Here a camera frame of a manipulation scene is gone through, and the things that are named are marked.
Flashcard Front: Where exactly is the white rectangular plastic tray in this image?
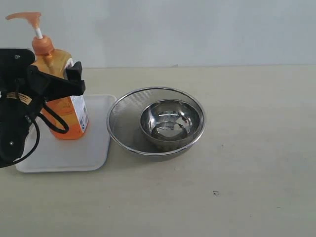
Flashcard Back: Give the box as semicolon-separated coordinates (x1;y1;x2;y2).
15;94;116;173

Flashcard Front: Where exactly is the small stainless steel bowl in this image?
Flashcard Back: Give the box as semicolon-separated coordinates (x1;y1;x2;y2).
140;99;204;147

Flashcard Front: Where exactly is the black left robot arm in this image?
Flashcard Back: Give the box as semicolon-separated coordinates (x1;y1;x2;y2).
0;48;85;167

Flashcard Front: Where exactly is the steel mesh strainer basket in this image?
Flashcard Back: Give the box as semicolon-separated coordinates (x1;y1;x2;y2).
107;86;206;158

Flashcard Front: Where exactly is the orange pump soap bottle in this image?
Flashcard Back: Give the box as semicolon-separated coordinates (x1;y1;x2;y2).
5;12;89;140

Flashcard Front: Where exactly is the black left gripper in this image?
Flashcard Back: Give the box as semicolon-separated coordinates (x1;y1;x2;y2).
0;48;85;116

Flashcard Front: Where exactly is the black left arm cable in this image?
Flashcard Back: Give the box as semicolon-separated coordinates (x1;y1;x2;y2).
0;98;70;168

